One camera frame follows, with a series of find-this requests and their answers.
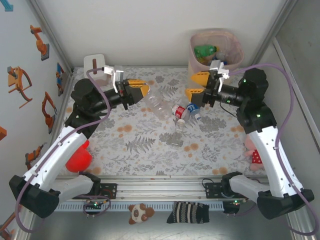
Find clear bottle red label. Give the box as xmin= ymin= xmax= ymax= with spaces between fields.
xmin=171 ymin=104 xmax=191 ymax=119

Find clear bottle no label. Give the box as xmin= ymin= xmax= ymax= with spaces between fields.
xmin=142 ymin=89 xmax=171 ymax=120

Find green bottle white label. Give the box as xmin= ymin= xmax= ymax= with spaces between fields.
xmin=194 ymin=44 xmax=218 ymax=59

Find slim clear bottle white cap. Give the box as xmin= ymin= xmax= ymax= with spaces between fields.
xmin=172 ymin=118 xmax=186 ymax=150

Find beige bin with pink bag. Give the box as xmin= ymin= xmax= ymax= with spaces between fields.
xmin=187 ymin=28 xmax=245 ymax=90

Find small bottle blue label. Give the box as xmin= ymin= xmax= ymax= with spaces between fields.
xmin=186 ymin=102 xmax=202 ymax=120

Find white tissue box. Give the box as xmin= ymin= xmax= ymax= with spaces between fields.
xmin=83 ymin=53 xmax=110 ymax=87

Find pink plush toy polka dots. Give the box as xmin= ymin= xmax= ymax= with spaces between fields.
xmin=243 ymin=134 xmax=267 ymax=172

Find controller board with LED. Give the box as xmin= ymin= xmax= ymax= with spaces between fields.
xmin=83 ymin=200 xmax=107 ymax=210
xmin=223 ymin=199 xmax=243 ymax=214

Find black white striped sock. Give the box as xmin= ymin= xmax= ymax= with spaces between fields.
xmin=166 ymin=201 xmax=210 ymax=225

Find panda plush toy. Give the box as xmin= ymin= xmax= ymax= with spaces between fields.
xmin=128 ymin=202 xmax=156 ymax=225

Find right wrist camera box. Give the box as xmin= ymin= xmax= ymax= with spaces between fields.
xmin=209 ymin=59 xmax=231 ymax=93

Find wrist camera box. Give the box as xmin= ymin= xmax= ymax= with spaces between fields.
xmin=103 ymin=65 xmax=125 ymax=93
xmin=209 ymin=59 xmax=231 ymax=93

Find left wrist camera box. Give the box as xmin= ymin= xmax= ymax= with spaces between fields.
xmin=103 ymin=65 xmax=125 ymax=93

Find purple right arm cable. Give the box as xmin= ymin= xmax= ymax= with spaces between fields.
xmin=223 ymin=62 xmax=317 ymax=236

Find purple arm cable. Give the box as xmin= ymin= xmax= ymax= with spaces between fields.
xmin=14 ymin=67 xmax=113 ymax=234
xmin=223 ymin=62 xmax=317 ymax=236

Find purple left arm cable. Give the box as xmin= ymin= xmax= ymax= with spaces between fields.
xmin=14 ymin=67 xmax=113 ymax=234

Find blue orange wall sticker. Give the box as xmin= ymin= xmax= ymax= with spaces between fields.
xmin=56 ymin=62 xmax=65 ymax=97

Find aluminium corner post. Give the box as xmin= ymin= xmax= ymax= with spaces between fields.
xmin=249 ymin=0 xmax=300 ymax=75
xmin=26 ymin=0 xmax=75 ymax=76

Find orange claw wall sticker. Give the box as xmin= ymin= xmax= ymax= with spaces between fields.
xmin=6 ymin=66 xmax=33 ymax=109

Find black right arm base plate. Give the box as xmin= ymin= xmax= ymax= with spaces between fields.
xmin=204 ymin=182 xmax=251 ymax=200

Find aluminium front rail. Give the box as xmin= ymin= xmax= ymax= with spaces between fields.
xmin=23 ymin=174 xmax=303 ymax=202

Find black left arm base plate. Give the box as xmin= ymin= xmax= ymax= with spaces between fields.
xmin=71 ymin=183 xmax=118 ymax=200

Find white perforated cable duct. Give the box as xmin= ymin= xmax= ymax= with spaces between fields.
xmin=56 ymin=201 xmax=225 ymax=213

